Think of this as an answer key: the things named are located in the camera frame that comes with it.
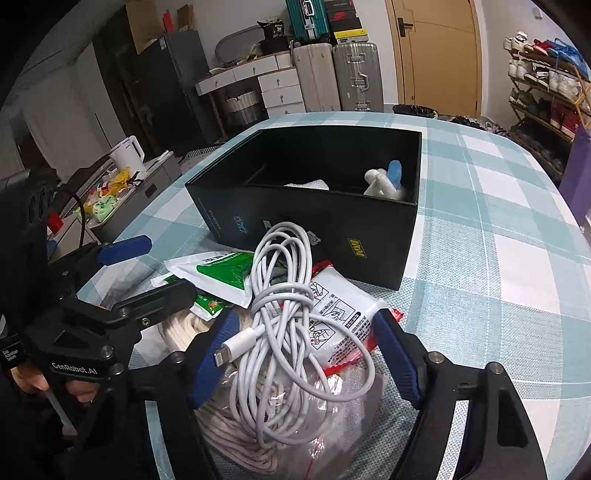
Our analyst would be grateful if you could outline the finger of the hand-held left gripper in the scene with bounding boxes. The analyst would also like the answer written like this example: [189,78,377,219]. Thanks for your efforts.
[99,279,199,330]
[48,234,153,280]

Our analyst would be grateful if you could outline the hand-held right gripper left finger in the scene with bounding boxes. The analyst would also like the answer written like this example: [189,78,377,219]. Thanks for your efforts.
[131,308,241,480]

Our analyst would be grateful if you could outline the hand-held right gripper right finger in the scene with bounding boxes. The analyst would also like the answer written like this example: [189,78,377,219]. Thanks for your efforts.
[375,308,550,480]

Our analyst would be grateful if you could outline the small green and white packet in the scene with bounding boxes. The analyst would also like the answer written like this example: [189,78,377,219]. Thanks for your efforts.
[150,272,184,291]

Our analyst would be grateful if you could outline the clear zip bag with rope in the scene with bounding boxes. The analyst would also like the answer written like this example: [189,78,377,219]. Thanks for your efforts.
[159,309,416,480]

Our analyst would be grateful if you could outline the red and white packet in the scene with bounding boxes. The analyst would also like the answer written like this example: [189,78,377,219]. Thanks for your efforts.
[305,259,407,377]

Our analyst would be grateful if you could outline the white charging cable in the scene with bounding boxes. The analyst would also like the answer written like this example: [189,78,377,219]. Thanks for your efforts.
[215,222,377,448]

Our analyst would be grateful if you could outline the black cardboard box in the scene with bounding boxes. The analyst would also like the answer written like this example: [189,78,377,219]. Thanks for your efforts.
[185,128,423,291]

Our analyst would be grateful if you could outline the white and blue soft toy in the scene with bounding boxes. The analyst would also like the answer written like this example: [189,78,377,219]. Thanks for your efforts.
[364,159,408,200]

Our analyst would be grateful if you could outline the person's left hand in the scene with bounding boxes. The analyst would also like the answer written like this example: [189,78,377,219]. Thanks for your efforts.
[7,362,100,404]

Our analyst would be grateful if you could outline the green toy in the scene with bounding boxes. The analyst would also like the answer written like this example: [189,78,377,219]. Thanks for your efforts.
[91,194,117,221]

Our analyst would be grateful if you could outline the yellow wrapper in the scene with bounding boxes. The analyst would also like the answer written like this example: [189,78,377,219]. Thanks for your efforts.
[107,167,134,191]

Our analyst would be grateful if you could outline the white electric kettle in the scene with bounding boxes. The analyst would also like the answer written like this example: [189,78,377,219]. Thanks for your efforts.
[110,135,145,169]

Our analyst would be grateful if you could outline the black refrigerator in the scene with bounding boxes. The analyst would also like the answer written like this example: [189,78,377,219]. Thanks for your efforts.
[92,30,221,158]

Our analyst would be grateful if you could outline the ribbed grey bin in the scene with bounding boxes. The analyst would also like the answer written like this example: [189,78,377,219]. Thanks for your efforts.
[222,90,265,128]

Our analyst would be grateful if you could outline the white bubble wrap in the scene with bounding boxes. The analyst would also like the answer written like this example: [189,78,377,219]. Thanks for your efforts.
[284,178,331,191]

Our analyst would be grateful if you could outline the white drawer desk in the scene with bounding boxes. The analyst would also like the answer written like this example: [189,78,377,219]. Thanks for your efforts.
[194,52,308,139]

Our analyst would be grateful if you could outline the brown cardboard box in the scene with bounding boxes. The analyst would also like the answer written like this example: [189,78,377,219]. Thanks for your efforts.
[126,0,165,44]

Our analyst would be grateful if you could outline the black trash bin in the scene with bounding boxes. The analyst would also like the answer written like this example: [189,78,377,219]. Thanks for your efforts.
[392,104,437,119]

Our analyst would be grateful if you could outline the beige suitcase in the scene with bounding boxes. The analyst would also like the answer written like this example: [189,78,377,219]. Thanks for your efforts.
[292,43,334,114]

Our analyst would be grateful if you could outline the purple bag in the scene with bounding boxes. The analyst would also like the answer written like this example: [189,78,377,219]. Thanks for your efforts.
[558,124,591,227]

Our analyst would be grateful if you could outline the black bag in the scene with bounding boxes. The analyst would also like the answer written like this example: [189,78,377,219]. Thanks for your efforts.
[256,18,290,55]

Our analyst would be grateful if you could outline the silver suitcase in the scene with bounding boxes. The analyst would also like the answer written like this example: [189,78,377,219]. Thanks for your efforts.
[332,42,385,113]

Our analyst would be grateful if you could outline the teal suitcase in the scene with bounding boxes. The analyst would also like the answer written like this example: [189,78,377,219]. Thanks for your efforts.
[285,0,331,44]

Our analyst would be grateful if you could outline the wooden door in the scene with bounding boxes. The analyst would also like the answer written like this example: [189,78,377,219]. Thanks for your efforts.
[385,0,484,116]

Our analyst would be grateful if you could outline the shoe rack with shoes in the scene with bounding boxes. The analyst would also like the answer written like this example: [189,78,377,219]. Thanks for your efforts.
[502,31,591,178]

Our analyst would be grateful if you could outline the stack of shoe boxes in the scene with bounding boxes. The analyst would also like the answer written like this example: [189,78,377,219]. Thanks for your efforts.
[323,0,371,45]

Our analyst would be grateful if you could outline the black cable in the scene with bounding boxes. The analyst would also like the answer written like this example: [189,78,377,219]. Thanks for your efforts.
[50,188,88,252]

